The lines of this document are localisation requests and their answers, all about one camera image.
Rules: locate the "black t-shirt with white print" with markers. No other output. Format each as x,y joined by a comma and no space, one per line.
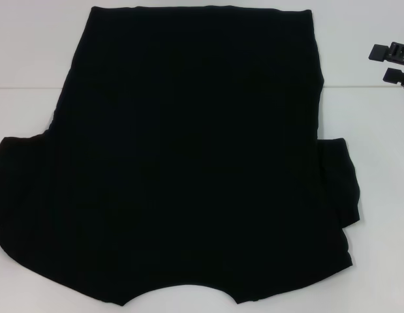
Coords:
188,163

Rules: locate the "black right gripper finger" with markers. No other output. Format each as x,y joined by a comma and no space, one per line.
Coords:
379,52
392,75

